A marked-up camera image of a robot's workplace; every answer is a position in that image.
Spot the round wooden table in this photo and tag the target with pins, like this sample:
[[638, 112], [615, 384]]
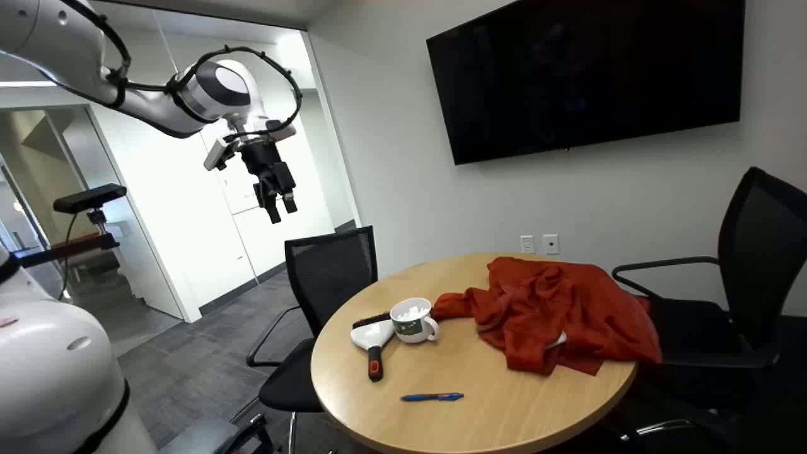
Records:
[[499, 408]]

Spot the white wall outlet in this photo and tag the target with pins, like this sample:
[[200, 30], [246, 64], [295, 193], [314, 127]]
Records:
[[527, 243], [551, 243]]

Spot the white wall outlet right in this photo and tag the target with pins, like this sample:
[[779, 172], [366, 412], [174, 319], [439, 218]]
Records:
[[551, 243]]

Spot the black office chair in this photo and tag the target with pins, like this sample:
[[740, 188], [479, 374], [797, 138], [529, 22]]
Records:
[[717, 353], [324, 273]]

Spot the black stand with red bar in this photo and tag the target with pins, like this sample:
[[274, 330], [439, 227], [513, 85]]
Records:
[[84, 233]]

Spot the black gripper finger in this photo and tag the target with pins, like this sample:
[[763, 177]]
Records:
[[287, 200], [274, 211]]

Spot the black right office chair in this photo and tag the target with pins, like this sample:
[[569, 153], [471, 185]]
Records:
[[717, 353]]

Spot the white ceramic mug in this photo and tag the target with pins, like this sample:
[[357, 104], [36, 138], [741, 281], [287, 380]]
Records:
[[415, 324]]

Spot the black wall television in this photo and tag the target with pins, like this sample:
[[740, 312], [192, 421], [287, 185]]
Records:
[[557, 74]]

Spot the white wall outlet left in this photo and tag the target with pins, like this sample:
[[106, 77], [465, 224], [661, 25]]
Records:
[[527, 243]]

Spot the burgundy orange jacket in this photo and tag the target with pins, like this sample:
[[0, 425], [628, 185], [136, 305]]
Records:
[[555, 312]]

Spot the black left office chair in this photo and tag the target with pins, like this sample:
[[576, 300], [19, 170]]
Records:
[[324, 273]]

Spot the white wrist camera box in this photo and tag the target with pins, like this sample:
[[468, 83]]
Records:
[[236, 141]]

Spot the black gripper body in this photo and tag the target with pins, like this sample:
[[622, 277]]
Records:
[[271, 172]]

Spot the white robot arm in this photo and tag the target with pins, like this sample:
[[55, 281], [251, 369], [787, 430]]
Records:
[[60, 386]]

